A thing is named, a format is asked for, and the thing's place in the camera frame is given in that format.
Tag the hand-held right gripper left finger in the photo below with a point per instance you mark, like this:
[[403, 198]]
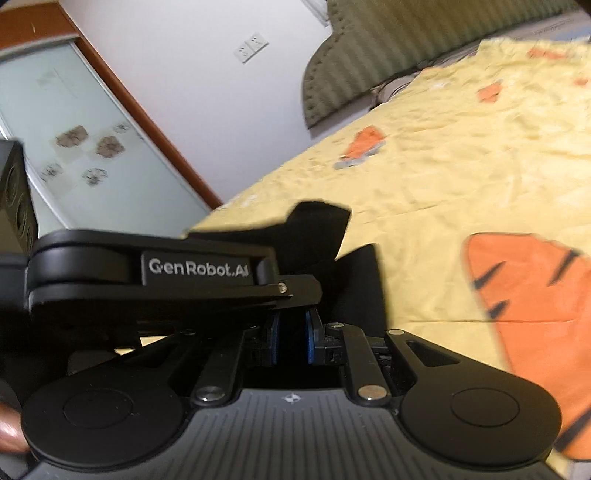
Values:
[[273, 342]]

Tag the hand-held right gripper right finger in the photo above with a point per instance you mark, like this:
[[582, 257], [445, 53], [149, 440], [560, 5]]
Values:
[[311, 342]]

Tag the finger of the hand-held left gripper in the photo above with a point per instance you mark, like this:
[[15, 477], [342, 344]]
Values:
[[302, 290]]

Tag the black pants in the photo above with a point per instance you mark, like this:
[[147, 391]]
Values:
[[355, 286]]

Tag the person's left hand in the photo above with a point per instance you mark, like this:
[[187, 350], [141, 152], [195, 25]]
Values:
[[10, 429]]

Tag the flower print glass wardrobe door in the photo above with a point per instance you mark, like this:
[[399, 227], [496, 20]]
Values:
[[92, 138]]

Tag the yellow carrot print blanket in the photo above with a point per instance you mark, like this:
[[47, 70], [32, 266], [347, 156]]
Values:
[[438, 207]]

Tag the patterned grey pillow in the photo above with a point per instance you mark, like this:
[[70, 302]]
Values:
[[392, 90]]

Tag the olive padded headboard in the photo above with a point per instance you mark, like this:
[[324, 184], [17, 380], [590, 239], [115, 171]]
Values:
[[369, 46]]

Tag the brown wooden wardrobe frame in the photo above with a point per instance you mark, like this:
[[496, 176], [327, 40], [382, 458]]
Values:
[[138, 110]]

